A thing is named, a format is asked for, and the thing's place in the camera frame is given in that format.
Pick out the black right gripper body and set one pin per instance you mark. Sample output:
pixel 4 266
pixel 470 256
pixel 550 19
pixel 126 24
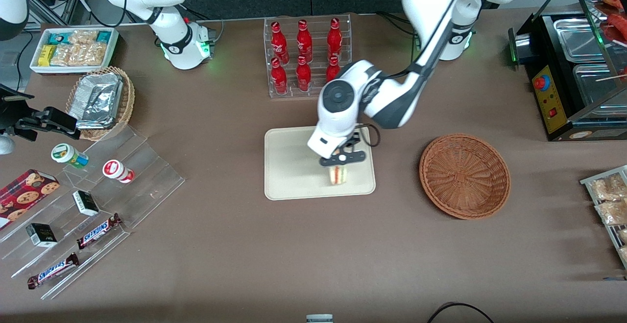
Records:
pixel 11 115

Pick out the triangle sandwich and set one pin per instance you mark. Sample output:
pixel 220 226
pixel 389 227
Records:
pixel 338 176

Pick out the cream plastic tray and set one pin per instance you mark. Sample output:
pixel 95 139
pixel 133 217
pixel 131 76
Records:
pixel 294 166

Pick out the small brown wicker basket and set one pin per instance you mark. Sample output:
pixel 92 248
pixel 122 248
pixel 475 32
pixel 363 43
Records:
pixel 126 102

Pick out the large brown wicker basket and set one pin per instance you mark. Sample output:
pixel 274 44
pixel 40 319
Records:
pixel 465 176

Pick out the grey snack tray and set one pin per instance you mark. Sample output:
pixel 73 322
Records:
pixel 588 183

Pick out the green and white yogurt cup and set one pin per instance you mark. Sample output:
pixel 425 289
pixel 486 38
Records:
pixel 66 154

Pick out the stack of foil containers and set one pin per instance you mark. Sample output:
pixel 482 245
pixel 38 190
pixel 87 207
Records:
pixel 95 100

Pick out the white snack bin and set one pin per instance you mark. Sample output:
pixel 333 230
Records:
pixel 35 65

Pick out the yellow snack packet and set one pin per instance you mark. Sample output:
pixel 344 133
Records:
pixel 47 54

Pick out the clear bag of crackers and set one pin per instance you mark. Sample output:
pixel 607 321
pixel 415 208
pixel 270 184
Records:
pixel 83 36
pixel 81 54

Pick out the red cookie box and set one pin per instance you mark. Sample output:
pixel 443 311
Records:
pixel 24 195

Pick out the red cola bottle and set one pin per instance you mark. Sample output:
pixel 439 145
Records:
pixel 334 38
pixel 279 41
pixel 304 38
pixel 303 75
pixel 332 68
pixel 279 78

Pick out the red and white yogurt cup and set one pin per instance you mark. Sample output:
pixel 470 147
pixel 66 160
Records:
pixel 116 170

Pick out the teal snack packet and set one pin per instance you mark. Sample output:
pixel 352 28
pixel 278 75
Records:
pixel 103 36
pixel 59 37

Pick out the small black box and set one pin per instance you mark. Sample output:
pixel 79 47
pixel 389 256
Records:
pixel 86 203
pixel 41 235

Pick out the clear acrylic stepped display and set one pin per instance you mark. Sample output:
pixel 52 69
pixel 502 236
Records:
pixel 147 181

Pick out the snickers chocolate bar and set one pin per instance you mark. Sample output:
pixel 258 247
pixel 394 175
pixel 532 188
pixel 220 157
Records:
pixel 53 270
pixel 98 231

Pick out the clear acrylic bottle rack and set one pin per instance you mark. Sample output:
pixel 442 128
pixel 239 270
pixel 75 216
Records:
pixel 316 29

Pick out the grey device at table edge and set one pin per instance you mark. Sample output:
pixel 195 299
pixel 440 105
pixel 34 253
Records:
pixel 319 318

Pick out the black food warmer, yellow panel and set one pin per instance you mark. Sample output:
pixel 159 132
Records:
pixel 553 92

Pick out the clear bag of snacks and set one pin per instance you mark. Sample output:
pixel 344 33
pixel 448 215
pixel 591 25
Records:
pixel 612 212
pixel 624 255
pixel 607 188
pixel 623 236

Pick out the steel pan in warmer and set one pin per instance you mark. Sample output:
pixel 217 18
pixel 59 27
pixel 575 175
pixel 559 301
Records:
pixel 600 83
pixel 578 38

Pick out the red food in warmer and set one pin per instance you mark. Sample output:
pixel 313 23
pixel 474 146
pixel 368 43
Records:
pixel 618 21

